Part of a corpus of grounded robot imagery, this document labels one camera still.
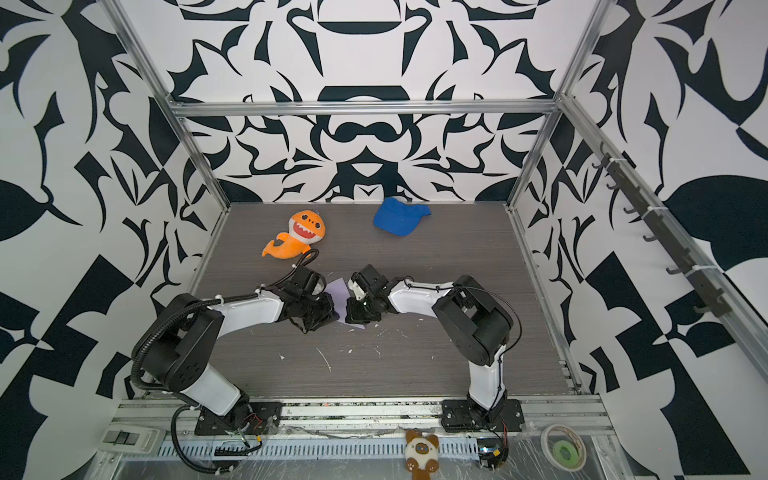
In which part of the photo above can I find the lilac square paper sheet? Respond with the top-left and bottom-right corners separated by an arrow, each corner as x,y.
325,278 -> 364,329

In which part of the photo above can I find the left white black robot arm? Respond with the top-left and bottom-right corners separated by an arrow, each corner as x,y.
130,265 -> 338,418

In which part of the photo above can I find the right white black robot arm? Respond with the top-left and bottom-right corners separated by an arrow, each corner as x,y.
346,265 -> 516,412

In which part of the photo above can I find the orange shark plush toy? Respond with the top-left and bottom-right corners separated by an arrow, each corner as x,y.
262,210 -> 326,260

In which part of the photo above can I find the blue cap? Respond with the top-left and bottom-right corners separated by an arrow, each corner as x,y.
373,197 -> 431,237

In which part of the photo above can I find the brown white plush toy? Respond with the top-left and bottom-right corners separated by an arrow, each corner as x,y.
405,429 -> 440,480

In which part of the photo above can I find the small black electronics board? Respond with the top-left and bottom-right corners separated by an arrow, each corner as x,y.
477,437 -> 509,470

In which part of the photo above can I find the white power strip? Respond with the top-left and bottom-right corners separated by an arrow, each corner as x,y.
98,423 -> 166,456

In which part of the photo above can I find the tape roll with green core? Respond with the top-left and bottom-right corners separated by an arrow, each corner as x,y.
540,424 -> 587,473

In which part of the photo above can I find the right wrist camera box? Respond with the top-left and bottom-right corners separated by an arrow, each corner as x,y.
347,279 -> 366,301

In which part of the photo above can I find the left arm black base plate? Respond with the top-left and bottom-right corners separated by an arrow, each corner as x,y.
194,400 -> 284,436

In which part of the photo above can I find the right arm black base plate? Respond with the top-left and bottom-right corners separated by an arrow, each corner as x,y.
440,397 -> 525,433

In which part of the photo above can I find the black corrugated cable hose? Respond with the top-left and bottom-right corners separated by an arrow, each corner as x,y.
169,404 -> 263,475

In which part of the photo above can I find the black wall hook rail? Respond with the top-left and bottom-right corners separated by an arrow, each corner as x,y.
593,143 -> 733,318

